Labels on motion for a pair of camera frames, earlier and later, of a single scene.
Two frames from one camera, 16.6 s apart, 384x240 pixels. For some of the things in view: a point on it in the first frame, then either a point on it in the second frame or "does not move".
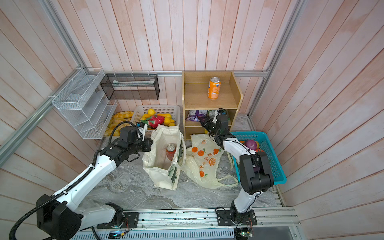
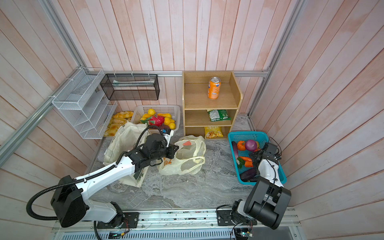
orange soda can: (214, 88) does not move
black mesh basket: (131, 86) does not move
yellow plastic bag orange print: (200, 160) → (189, 159)
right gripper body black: (212, 127) → (257, 154)
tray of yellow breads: (117, 117) does not move
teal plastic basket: (263, 145) does not move
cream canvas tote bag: (164, 163) → (122, 137)
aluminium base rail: (275, 223) does not move
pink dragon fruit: (153, 121) does not move
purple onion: (251, 144) does not move
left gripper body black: (139, 145) → (164, 151)
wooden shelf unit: (204, 92) does not move
